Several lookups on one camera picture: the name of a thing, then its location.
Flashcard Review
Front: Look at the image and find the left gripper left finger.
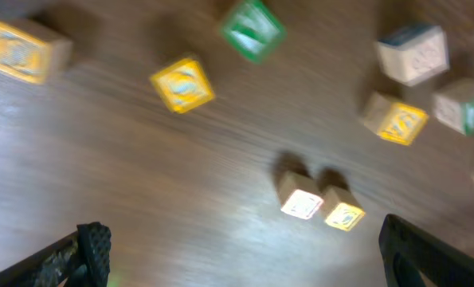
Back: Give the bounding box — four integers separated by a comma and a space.
0, 222, 112, 287

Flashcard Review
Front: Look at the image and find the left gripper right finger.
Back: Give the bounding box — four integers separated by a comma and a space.
378, 214, 474, 287

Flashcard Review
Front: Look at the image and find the yellow letter C block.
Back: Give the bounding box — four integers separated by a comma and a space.
320, 186, 366, 232

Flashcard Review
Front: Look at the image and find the red letter I block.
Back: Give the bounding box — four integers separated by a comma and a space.
277, 171, 323, 220

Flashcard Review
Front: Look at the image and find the yellow letter S block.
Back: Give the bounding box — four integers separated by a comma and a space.
361, 92, 429, 146

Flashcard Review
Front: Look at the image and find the green letter Z block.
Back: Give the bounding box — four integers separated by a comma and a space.
433, 78, 474, 136

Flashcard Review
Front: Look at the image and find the plain tilted wooden block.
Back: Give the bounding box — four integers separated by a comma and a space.
375, 23, 449, 86

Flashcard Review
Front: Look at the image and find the yellow block bottom left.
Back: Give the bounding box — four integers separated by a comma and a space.
0, 18, 73, 85

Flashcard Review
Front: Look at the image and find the green letter V block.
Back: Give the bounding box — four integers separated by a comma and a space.
218, 0, 287, 64

